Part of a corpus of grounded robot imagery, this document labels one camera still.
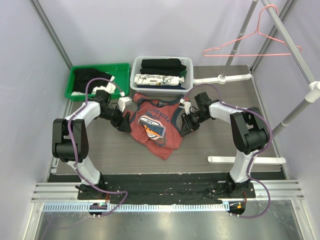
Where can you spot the black folded garment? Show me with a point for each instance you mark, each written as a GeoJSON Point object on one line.
{"type": "Point", "coordinates": [166, 67]}

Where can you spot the red tank top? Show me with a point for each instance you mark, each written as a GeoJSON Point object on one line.
{"type": "Point", "coordinates": [154, 124]}

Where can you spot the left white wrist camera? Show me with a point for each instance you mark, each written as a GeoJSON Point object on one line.
{"type": "Point", "coordinates": [123, 101]}

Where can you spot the grey aluminium frame post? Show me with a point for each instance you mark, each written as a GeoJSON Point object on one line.
{"type": "Point", "coordinates": [51, 31]}

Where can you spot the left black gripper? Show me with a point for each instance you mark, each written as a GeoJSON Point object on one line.
{"type": "Point", "coordinates": [125, 126]}

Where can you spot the white plastic basket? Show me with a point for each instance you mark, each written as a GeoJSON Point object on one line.
{"type": "Point", "coordinates": [186, 85]}

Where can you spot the white slotted cable duct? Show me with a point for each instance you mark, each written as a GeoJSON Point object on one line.
{"type": "Point", "coordinates": [94, 207]}

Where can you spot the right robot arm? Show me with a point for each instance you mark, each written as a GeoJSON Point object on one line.
{"type": "Point", "coordinates": [250, 134]}

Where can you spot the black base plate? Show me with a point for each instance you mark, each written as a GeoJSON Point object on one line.
{"type": "Point", "coordinates": [165, 189]}

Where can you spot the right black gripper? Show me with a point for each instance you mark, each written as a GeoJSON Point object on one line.
{"type": "Point", "coordinates": [189, 121]}

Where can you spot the grey clothes rack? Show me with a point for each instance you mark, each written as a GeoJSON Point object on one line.
{"type": "Point", "coordinates": [287, 74]}

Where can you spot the white printed rolled garment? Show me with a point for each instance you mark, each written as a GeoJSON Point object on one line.
{"type": "Point", "coordinates": [157, 80]}

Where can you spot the black garment in tray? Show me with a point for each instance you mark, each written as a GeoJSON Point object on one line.
{"type": "Point", "coordinates": [83, 75]}

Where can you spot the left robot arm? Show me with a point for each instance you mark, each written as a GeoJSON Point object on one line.
{"type": "Point", "coordinates": [70, 141]}

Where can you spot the white garment in tray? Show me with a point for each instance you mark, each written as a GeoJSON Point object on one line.
{"type": "Point", "coordinates": [110, 86]}

